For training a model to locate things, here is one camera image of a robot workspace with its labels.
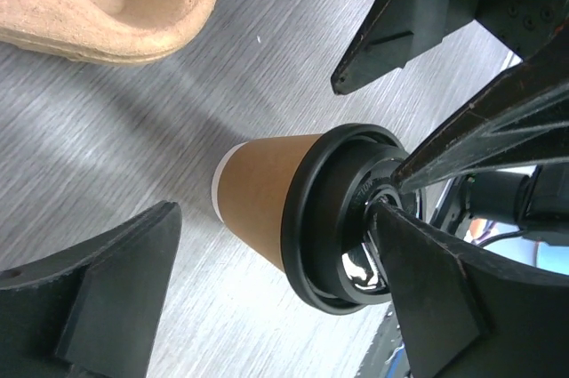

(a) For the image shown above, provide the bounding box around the lower pulp cup carrier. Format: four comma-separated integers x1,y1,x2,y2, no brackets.
1,0,216,65

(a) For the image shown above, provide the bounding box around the single black cup lid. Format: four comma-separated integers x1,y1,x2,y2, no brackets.
280,124,426,316

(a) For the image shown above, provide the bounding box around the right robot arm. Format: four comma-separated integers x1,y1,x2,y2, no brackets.
331,0,568,242

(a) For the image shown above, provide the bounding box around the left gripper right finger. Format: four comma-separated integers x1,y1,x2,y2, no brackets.
375,204,568,377

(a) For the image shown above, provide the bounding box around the single paper coffee cup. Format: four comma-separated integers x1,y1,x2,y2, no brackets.
212,133,322,276

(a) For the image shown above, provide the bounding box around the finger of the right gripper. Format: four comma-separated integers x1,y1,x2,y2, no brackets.
392,55,568,192

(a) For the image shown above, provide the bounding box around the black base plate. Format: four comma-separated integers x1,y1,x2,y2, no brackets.
356,305,413,378

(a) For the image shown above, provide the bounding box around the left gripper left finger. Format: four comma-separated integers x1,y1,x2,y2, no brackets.
1,201,182,377

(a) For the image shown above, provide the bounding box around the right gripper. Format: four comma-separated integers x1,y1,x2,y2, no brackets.
331,0,568,95

